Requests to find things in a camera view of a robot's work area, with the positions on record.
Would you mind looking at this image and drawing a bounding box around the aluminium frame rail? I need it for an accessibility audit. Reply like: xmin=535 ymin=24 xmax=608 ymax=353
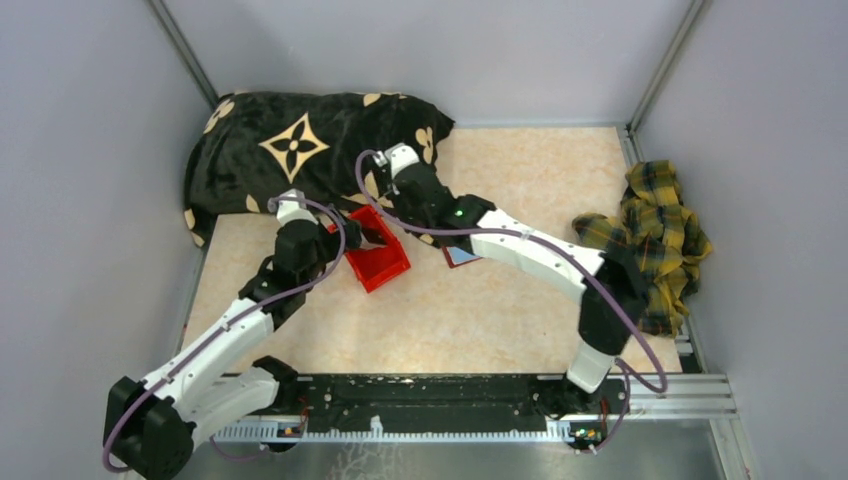
xmin=142 ymin=374 xmax=738 ymax=444

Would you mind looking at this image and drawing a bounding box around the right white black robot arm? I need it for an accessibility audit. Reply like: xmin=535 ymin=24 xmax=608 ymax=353
xmin=371 ymin=156 xmax=648 ymax=412

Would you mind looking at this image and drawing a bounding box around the black floral pillow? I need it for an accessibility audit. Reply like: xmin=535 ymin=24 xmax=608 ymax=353
xmin=183 ymin=91 xmax=455 ymax=247

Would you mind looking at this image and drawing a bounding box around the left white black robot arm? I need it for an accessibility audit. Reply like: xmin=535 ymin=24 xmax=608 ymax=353
xmin=101 ymin=212 xmax=366 ymax=479

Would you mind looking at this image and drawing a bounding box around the yellow plaid cloth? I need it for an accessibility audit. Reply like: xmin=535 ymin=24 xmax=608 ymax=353
xmin=571 ymin=160 xmax=713 ymax=338

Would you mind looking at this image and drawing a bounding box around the red plastic bin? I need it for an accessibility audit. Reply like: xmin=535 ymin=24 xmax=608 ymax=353
xmin=330 ymin=205 xmax=411 ymax=293

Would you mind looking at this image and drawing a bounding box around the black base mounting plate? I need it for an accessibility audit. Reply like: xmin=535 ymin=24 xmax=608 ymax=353
xmin=261 ymin=374 xmax=625 ymax=434

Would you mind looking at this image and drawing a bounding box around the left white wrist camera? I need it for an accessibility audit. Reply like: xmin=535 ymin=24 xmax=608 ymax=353
xmin=267 ymin=189 xmax=319 ymax=227

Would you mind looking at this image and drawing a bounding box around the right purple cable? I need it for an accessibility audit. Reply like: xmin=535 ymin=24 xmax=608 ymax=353
xmin=354 ymin=150 xmax=669 ymax=455

